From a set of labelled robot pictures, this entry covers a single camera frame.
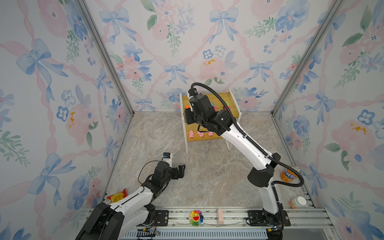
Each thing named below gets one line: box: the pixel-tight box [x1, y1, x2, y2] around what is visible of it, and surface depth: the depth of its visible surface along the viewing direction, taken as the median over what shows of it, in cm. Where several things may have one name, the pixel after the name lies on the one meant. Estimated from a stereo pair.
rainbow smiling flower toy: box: [189, 210, 204, 227], surface depth 75 cm
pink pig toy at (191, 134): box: [188, 129, 195, 139], surface depth 87 cm
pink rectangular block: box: [217, 208, 224, 224], surface depth 75 cm
